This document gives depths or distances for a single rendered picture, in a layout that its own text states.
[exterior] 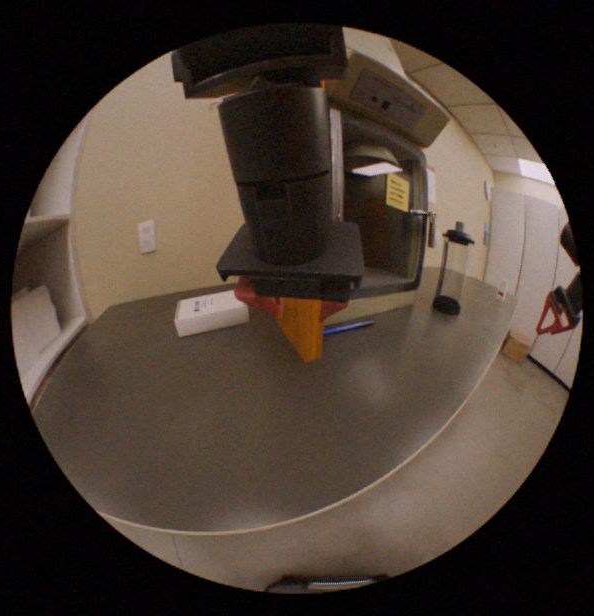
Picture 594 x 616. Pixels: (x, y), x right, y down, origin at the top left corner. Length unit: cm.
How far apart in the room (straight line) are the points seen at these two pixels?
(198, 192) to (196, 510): 78
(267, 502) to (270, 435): 8
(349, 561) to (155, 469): 106
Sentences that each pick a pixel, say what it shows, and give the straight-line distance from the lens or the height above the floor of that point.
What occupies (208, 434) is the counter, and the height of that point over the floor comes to 94.
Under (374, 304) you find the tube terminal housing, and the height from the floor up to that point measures 97.
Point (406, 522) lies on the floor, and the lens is 127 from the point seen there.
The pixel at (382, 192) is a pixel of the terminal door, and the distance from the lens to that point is 43.
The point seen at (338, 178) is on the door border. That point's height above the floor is 123.
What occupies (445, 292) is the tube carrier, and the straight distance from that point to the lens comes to 61.
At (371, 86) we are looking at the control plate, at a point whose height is 145.
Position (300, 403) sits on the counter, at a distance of 26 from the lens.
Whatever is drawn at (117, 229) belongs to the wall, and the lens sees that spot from 85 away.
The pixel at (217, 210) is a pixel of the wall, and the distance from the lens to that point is 74.
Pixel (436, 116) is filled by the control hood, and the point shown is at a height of 148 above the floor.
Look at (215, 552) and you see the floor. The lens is 123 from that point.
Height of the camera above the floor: 114
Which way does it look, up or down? 24 degrees down
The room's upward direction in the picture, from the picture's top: straight up
